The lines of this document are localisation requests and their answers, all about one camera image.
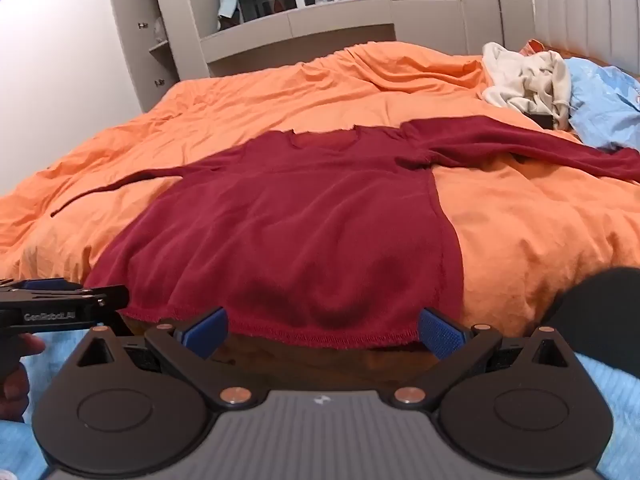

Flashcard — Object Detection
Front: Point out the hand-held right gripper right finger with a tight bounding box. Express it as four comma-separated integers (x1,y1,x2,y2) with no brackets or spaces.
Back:
392,307,582,408

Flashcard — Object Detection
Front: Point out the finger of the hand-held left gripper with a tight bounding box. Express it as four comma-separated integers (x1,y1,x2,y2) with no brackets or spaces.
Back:
0,278,85,295

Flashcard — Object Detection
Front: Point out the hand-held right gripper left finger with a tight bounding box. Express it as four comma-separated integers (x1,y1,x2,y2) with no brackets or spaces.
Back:
74,307,257,408

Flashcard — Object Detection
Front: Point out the dark red sweater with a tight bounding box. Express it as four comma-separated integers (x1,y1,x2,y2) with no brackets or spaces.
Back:
50,115,640,352

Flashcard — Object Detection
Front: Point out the person's left hand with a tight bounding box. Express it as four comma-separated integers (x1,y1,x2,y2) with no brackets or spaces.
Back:
0,334,47,423

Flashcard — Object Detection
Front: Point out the orange bed cover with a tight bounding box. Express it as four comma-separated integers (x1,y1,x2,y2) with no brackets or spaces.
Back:
0,40,640,338

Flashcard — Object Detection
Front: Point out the dark cloth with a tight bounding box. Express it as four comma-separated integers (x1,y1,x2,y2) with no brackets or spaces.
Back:
541,266,640,380

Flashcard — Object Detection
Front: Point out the black box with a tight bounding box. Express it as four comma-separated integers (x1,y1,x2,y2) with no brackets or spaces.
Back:
524,111,556,132

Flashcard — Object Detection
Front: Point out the beige crumpled garment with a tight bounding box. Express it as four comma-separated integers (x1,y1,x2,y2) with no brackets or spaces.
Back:
481,41,572,131

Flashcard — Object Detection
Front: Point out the grey wardrobe unit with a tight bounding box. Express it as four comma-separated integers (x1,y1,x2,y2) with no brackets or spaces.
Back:
105,0,537,113

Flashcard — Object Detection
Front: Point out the grey padded headboard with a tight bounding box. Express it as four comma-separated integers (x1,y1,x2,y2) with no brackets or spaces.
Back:
531,0,640,68

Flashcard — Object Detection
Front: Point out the wooden bed frame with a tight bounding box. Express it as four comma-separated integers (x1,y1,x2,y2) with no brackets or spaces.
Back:
121,310,428,395

